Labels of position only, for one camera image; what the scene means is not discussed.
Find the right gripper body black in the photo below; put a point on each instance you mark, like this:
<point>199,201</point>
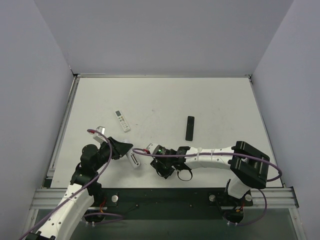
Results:
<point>161,165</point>

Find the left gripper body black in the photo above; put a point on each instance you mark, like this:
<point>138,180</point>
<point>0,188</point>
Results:
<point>115,148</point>

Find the white rounded remote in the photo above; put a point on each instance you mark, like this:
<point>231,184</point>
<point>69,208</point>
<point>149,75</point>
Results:
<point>133,159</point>

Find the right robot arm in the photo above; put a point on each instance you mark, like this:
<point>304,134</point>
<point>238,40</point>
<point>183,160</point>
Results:
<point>249,173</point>

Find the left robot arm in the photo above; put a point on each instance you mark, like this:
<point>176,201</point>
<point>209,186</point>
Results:
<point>82,192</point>

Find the white air conditioner remote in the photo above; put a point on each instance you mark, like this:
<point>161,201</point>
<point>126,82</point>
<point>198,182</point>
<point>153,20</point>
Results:
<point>122,121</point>

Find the black slim remote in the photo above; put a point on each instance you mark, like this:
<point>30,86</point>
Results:
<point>189,134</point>

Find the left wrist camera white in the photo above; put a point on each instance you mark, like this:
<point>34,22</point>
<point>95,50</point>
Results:
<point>96,135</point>

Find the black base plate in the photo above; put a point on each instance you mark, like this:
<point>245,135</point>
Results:
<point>168,203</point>

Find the aluminium front rail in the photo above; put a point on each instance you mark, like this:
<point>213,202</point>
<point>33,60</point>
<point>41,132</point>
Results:
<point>47,198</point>

